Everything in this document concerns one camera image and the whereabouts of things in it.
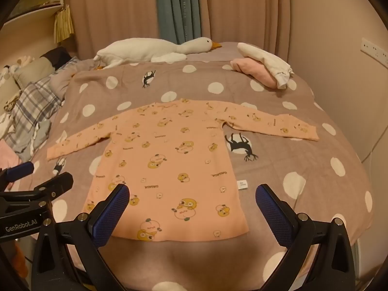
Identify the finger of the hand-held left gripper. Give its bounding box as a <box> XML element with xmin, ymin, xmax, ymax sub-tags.
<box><xmin>0</xmin><ymin>161</ymin><xmax>34</xmax><ymax>192</ymax></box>
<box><xmin>6</xmin><ymin>172</ymin><xmax>74</xmax><ymax>202</ymax></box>

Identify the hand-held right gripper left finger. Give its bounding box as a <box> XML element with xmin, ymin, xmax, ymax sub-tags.
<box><xmin>32</xmin><ymin>183</ymin><xmax>130</xmax><ymax>291</ymax></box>

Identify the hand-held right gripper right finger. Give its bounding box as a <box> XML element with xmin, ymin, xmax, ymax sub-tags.
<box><xmin>255</xmin><ymin>184</ymin><xmax>356</xmax><ymax>291</ymax></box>

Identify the orange printed long-sleeve shirt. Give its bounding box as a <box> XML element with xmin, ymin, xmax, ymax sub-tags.
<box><xmin>46</xmin><ymin>98</ymin><xmax>320</xmax><ymax>242</ymax></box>

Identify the plaid grey quilt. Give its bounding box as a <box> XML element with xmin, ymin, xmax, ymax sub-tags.
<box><xmin>0</xmin><ymin>57</ymin><xmax>80</xmax><ymax>155</ymax></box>

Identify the beige pillow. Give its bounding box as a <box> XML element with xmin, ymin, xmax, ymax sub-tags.
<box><xmin>0</xmin><ymin>57</ymin><xmax>57</xmax><ymax>108</ymax></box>

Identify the brown polka dot blanket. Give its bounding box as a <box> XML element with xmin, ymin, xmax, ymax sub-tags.
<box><xmin>16</xmin><ymin>42</ymin><xmax>374</xmax><ymax>291</ymax></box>

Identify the pink folded garment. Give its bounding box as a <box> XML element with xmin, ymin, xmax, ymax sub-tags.
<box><xmin>230</xmin><ymin>57</ymin><xmax>279</xmax><ymax>90</ymax></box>

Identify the white folded garment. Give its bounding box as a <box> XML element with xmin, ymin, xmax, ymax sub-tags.
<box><xmin>237</xmin><ymin>42</ymin><xmax>294</xmax><ymax>89</ymax></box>

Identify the yellow tassel ornament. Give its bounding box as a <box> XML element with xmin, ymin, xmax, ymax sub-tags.
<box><xmin>54</xmin><ymin>4</ymin><xmax>74</xmax><ymax>43</ymax></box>

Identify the white shelf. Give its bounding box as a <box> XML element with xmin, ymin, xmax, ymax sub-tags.
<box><xmin>2</xmin><ymin>0</ymin><xmax>65</xmax><ymax>31</ymax></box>

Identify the white goose plush toy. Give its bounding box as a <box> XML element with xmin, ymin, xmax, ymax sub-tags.
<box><xmin>93</xmin><ymin>37</ymin><xmax>222</xmax><ymax>70</ymax></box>

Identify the beige curtain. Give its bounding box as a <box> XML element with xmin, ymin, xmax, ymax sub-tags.
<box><xmin>67</xmin><ymin>0</ymin><xmax>292</xmax><ymax>61</ymax></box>

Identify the teal curtain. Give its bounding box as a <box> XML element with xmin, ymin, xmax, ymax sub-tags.
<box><xmin>155</xmin><ymin>0</ymin><xmax>203</xmax><ymax>45</ymax></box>

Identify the white wall socket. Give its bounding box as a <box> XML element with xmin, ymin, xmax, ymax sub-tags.
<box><xmin>361</xmin><ymin>38</ymin><xmax>388</xmax><ymax>62</ymax></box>

